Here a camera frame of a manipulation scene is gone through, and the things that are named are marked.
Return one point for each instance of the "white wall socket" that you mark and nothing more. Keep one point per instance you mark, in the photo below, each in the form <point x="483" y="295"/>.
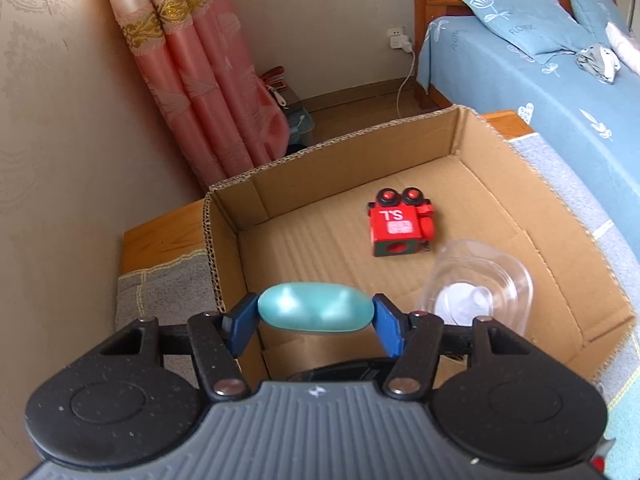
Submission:
<point x="395" y="36"/>

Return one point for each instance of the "white charger plug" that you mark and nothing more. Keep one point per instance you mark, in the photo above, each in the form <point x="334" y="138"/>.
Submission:
<point x="406" y="45"/>

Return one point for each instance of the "bed with blue sheet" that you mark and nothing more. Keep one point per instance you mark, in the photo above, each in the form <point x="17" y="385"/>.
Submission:
<point x="550" y="110"/>

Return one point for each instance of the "teal egg-shaped case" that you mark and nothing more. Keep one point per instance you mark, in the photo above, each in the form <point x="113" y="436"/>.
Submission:
<point x="315" y="307"/>

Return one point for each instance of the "small white hanging object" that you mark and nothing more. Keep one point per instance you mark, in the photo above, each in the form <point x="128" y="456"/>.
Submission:
<point x="278" y="96"/>

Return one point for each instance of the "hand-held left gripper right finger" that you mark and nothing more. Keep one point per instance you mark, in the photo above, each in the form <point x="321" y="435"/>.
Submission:
<point x="389" y="326"/>

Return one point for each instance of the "clear plastic cup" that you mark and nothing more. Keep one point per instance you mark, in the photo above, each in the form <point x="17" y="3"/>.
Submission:
<point x="475" y="270"/>

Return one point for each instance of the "red toy car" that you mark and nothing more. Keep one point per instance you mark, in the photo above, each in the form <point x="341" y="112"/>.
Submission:
<point x="395" y="225"/>

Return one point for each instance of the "white pink cloth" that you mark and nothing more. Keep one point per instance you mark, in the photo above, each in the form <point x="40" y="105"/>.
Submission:
<point x="624" y="41"/>

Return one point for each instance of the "crumpled grey cloth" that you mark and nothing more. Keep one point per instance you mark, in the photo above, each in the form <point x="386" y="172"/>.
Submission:
<point x="597" y="64"/>

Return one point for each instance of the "pink gold-trimmed curtain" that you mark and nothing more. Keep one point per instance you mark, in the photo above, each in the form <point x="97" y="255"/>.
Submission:
<point x="200" y="85"/>

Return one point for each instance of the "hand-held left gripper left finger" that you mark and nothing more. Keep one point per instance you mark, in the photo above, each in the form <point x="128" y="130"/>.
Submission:
<point x="245" y="324"/>

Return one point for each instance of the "clear plastic storage bin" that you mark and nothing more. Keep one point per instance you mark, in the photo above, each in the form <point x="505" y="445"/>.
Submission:
<point x="301" y="127"/>

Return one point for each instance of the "blue floral pillow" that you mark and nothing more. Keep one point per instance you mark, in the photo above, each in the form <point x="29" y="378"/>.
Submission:
<point x="525" y="25"/>
<point x="595" y="12"/>

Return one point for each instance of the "cardboard box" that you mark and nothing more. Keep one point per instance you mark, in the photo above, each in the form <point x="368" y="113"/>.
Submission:
<point x="310" y="240"/>

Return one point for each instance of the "grey checked blanket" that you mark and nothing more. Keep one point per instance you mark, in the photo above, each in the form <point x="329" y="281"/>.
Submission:
<point x="165" y="285"/>

